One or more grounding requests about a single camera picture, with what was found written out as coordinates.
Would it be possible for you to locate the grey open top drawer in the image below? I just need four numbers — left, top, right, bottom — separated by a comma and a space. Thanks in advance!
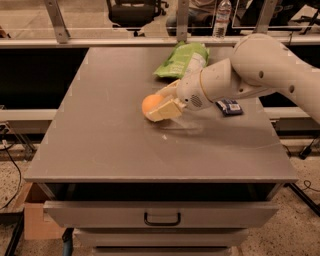
44, 183, 278, 229

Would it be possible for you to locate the clear plastic water bottle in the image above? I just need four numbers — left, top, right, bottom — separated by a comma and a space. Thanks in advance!
213, 0, 232, 39

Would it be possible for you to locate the brown cardboard box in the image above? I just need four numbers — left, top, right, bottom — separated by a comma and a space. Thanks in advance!
15, 182, 65, 240

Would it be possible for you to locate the metal railing frame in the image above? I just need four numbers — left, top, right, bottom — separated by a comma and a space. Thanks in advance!
0, 0, 320, 50

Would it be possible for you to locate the black floor cable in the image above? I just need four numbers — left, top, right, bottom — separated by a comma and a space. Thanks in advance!
301, 179, 320, 193
0, 139, 23, 211

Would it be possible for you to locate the dark blue snack bar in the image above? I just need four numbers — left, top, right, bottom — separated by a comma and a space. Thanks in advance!
216, 99, 243, 116

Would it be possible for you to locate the black office chair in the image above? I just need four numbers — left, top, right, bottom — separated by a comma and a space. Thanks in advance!
106, 0, 169, 37

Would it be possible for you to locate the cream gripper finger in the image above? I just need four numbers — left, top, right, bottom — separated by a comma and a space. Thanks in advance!
145, 99, 186, 122
156, 79, 180, 98

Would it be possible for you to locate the orange fruit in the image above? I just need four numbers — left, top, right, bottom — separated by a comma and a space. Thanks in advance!
142, 94, 164, 115

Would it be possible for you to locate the black drawer handle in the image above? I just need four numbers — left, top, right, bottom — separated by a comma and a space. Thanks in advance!
143, 212, 181, 227

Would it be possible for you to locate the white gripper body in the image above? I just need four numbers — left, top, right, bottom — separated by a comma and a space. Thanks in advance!
176, 68, 212, 111

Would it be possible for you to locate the black floor cable right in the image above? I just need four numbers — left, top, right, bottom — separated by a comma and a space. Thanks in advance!
301, 179, 320, 193

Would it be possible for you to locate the black floor cable left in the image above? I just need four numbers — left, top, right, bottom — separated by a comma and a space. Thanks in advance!
0, 139, 23, 211

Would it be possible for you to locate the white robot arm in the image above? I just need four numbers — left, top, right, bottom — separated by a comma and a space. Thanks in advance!
144, 33, 320, 122

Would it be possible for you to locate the green snack bag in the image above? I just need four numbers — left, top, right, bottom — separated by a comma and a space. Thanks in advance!
154, 42, 209, 79

